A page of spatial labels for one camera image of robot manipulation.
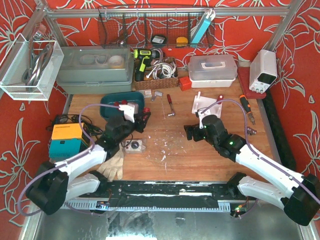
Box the orange black screwdriver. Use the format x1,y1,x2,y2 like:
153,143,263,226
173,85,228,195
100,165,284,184
239,94,256,125

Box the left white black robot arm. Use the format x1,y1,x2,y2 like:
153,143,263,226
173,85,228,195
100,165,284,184
25,112,151,215

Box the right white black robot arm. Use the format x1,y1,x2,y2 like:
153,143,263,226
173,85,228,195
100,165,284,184
184,114,320,226

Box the small clear parts bag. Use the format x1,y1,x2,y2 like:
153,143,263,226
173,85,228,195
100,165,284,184
143,89,152,98

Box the white peg fixture board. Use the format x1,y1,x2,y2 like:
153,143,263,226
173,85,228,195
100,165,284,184
191,91,223,118

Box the woven brown basket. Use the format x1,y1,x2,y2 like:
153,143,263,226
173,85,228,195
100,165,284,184
132,60,179,90

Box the teal plastic tray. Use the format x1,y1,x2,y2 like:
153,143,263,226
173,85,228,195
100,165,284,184
99,91,145,121

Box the small red box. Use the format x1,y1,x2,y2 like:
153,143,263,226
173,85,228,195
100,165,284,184
178,76,192,92

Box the white work glove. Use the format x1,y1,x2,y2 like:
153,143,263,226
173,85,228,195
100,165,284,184
97,148,124,182

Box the small metal clamp part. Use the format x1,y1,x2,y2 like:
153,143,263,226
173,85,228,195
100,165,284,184
246,126,257,136

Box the white lidded toolbox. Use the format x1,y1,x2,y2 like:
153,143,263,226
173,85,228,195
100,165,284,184
188,54,238,88

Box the grey plastic storage box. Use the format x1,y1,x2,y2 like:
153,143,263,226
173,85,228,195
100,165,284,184
56,46,134,95

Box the orange teal power box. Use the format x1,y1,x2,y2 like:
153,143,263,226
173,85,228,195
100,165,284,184
49,123,90,162

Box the red mat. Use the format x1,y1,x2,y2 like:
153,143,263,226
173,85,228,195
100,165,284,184
237,66,267,100

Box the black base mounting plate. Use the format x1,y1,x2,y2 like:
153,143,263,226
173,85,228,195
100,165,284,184
80,180,255,209

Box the yellow tape measure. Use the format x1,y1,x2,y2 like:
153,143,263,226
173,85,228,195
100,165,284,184
176,36,189,48

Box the white bench power supply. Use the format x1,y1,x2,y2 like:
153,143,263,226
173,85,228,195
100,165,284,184
248,49,277,94

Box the blue white book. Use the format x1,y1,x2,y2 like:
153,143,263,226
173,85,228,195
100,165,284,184
190,8,216,48

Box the clear acrylic hanging bin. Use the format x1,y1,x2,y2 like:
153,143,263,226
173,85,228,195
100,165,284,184
0,34,64,101

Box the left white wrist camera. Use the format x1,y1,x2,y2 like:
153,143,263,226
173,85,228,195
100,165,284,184
119,102,139,123

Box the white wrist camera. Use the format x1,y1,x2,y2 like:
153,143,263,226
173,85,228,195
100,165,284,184
195,108,210,129
119,102,139,123

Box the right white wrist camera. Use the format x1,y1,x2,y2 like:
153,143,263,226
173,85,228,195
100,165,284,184
195,108,210,129

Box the small metal bracket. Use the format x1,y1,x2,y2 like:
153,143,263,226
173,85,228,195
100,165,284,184
151,90,163,102

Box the white timer switch box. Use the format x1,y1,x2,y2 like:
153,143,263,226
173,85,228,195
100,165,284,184
121,138,146,154

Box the white coiled cables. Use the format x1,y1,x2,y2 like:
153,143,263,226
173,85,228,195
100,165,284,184
146,62,177,80

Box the yellow black cordless drill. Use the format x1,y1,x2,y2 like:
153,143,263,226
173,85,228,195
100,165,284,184
133,48,160,82

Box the black tangled wires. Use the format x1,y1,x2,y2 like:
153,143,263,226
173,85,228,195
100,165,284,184
45,113,106,137

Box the black wire shelf basket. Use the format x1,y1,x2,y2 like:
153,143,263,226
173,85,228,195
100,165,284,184
97,4,215,49

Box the grey coiled cable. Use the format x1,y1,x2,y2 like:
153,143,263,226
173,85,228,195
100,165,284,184
21,39,55,92

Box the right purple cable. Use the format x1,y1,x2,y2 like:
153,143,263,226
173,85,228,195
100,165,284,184
203,99,306,218

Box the purple cable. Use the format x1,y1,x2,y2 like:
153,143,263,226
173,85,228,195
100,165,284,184
203,99,306,218
17,103,123,217

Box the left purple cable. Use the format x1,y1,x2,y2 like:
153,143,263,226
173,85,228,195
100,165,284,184
17,103,123,217

